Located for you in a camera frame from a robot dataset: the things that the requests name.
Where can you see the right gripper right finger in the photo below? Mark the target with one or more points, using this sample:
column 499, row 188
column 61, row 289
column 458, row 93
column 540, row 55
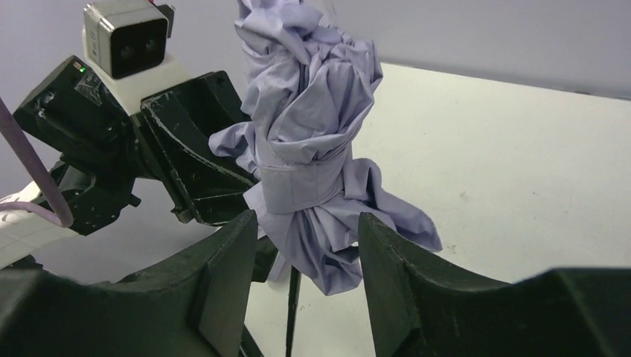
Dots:
column 423, row 305

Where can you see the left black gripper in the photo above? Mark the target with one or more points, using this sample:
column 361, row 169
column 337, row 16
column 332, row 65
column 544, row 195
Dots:
column 72, row 111

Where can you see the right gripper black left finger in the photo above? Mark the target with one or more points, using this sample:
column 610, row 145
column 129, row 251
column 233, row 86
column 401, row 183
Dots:
column 191, row 304

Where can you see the lavender umbrella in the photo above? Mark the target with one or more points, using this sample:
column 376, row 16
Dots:
column 310, row 88

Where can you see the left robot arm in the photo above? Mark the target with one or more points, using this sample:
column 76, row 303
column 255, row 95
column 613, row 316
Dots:
column 23, row 232

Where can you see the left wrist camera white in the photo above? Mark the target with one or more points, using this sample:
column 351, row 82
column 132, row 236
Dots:
column 125, row 42

